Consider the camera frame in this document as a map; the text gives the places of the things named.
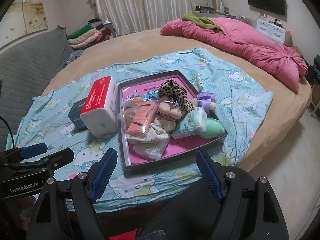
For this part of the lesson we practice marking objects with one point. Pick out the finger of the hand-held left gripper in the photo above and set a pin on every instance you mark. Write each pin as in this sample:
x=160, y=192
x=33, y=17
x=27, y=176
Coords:
x=35, y=149
x=62, y=156

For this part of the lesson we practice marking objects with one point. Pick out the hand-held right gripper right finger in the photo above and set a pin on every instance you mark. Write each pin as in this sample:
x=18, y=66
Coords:
x=210, y=177

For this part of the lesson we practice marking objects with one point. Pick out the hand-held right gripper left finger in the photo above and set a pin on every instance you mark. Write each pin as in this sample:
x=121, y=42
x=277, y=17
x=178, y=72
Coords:
x=103, y=177

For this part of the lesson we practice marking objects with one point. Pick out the green sponge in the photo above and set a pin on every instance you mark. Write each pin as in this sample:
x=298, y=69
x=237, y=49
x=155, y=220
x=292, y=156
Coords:
x=215, y=128

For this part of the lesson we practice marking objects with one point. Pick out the small printed tissue packet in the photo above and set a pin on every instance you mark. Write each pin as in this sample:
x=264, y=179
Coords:
x=150, y=151

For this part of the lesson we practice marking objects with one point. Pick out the teal and white wipes packet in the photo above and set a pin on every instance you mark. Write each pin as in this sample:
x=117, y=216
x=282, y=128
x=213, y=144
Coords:
x=192, y=122

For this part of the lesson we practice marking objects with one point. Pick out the white floral cloth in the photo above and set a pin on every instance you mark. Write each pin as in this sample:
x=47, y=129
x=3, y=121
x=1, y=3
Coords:
x=155, y=132

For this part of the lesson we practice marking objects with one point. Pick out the orange item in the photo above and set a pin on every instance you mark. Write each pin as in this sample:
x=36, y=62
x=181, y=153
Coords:
x=140, y=117

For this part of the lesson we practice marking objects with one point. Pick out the cream plush with purple ribbon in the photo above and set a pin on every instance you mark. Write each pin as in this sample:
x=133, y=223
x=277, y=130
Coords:
x=205, y=100

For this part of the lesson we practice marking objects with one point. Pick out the beige teddy bear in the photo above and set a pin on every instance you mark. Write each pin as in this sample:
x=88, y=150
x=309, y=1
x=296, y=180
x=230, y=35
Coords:
x=167, y=110

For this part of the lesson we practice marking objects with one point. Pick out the leopard print bow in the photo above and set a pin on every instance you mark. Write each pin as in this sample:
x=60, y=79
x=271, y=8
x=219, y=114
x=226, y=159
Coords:
x=172, y=90

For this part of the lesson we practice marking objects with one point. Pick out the dark shallow cardboard box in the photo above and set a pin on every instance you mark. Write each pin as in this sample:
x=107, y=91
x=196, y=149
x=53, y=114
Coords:
x=150, y=80

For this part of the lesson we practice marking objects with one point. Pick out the pink book with blue label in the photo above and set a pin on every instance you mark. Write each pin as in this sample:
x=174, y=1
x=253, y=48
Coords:
x=180, y=150

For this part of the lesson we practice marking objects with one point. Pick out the small black box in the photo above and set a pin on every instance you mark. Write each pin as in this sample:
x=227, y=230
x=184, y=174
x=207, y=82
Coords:
x=76, y=116

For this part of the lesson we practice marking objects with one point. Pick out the red cloth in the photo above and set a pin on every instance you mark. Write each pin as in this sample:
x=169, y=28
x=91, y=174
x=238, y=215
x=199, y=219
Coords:
x=125, y=237

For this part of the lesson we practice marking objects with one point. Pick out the red and white tissue pack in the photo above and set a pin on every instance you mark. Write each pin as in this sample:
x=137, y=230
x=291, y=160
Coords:
x=97, y=100

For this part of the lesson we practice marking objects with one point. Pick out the teal cartoon cat printed blanket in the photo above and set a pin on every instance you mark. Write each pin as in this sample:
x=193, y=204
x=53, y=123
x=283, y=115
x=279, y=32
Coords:
x=237, y=100

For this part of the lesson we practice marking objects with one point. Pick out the grey quilted sofa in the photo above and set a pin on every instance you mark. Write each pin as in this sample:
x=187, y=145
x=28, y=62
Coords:
x=27, y=65

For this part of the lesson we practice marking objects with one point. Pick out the dark floral cloth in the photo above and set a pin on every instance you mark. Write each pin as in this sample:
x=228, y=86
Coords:
x=73, y=57

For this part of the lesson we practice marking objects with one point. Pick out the stack of folded clothes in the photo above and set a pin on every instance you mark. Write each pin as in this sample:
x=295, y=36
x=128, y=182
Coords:
x=85, y=35

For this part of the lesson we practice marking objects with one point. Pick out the wooden stool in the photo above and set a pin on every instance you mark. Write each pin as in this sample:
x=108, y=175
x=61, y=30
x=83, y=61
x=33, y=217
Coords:
x=314, y=102

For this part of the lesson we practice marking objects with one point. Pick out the pink quilt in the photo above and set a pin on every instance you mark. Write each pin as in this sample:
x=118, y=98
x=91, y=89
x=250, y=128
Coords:
x=250, y=45

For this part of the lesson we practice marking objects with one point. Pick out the tan round bed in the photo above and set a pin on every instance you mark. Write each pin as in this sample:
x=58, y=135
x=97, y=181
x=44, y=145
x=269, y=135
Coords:
x=150, y=42

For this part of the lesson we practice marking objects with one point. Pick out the dark clothes pile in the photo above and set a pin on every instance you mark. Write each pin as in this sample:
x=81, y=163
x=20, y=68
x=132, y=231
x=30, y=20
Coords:
x=315, y=70

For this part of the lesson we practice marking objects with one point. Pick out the green cloth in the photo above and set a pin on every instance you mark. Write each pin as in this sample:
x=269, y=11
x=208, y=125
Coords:
x=197, y=20

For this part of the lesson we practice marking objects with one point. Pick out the white drawer cabinet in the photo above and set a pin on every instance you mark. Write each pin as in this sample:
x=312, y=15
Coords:
x=272, y=31

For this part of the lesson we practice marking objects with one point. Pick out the cluttered dresser with mirror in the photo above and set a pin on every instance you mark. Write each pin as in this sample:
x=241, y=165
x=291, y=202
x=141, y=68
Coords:
x=205, y=10

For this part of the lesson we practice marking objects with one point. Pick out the white curtain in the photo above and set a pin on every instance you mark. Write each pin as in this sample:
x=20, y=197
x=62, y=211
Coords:
x=142, y=5

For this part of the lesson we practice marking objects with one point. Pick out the wall painting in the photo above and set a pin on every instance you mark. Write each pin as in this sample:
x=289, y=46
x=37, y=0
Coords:
x=30, y=17

